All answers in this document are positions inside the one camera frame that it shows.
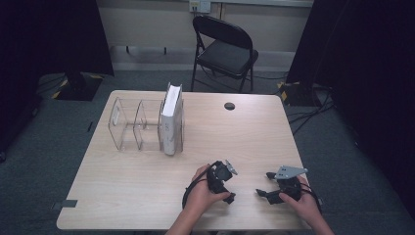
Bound white book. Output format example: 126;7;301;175
159;82;184;157

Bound clear acrylic book rack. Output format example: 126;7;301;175
107;96;187;155

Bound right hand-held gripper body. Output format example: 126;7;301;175
274;164;309;202

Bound black folding chair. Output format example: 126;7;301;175
190;15;259;94

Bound black stand base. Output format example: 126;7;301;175
277;80;316;107
51;71;105;102

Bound person's right hand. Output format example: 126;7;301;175
278;175;324;226

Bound black floor cables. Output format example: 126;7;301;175
287;84;336;136

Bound person's left hand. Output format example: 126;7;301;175
184;164;231;218

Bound white wall socket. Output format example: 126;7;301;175
189;0;212;14

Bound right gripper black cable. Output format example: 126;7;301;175
300;182;323;213

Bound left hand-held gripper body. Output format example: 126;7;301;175
206;159;239;194

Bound black curtain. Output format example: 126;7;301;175
285;0;415;210
0;0;115;155

